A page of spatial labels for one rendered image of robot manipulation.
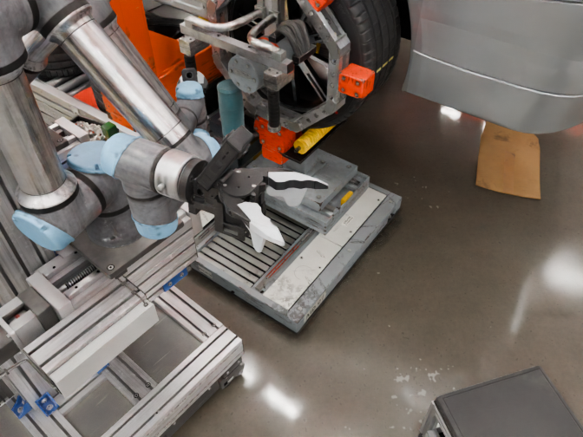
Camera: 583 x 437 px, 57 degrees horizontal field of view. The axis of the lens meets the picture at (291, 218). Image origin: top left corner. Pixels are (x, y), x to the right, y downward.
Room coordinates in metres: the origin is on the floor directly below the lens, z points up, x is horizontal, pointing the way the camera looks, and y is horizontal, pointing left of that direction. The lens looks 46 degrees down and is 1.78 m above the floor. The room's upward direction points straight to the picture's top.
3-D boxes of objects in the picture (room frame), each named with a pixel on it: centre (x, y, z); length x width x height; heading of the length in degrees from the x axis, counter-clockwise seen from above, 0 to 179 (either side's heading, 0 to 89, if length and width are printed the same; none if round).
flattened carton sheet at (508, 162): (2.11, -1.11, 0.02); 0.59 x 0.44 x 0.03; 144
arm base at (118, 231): (0.90, 0.42, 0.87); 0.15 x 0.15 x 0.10
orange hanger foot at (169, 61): (2.04, 0.41, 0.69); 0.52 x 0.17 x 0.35; 144
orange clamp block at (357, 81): (1.49, -0.20, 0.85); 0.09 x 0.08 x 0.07; 54
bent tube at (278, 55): (1.51, 0.05, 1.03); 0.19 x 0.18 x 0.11; 144
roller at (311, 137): (1.68, -0.10, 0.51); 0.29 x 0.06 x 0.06; 144
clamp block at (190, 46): (1.60, 0.31, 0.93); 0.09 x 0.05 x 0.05; 144
